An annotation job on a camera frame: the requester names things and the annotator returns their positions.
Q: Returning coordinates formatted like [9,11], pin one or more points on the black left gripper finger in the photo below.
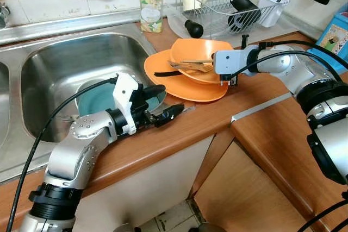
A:
[169,114]
[155,91]

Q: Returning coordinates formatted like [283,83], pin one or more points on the wooden chopstick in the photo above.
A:
[198,61]
[190,67]

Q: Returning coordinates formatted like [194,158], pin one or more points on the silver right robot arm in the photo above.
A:
[326,134]

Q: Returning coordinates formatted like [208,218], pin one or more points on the large orange plate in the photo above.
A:
[187,89]

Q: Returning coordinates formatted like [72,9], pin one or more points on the deep orange plate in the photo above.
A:
[201,47]

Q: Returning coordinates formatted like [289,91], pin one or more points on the teal plate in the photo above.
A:
[95,101]

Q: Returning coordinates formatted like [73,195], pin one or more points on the black round knob lid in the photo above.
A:
[194,29]

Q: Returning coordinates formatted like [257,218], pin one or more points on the grey drain tray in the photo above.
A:
[283,30]

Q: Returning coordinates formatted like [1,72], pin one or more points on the metal fork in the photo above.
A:
[68,118]

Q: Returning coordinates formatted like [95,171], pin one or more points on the black bottle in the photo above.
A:
[243,5]

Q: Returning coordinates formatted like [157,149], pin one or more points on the white cabinet door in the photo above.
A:
[147,188]

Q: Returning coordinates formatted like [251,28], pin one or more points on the white cutlery cup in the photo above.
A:
[272,9]

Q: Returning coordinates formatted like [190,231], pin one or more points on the soap pump bottle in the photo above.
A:
[151,9]

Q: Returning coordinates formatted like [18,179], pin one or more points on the stainless steel sink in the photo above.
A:
[60,63]

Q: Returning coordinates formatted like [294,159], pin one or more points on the wooden cabinet door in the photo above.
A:
[244,194]

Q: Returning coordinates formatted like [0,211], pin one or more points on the blue plastic box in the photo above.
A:
[334,39]

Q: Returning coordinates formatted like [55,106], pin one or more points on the metal faucet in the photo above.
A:
[3,16]

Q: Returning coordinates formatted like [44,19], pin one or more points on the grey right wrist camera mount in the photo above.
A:
[228,62]

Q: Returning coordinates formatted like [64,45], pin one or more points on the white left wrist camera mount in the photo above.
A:
[124,93]

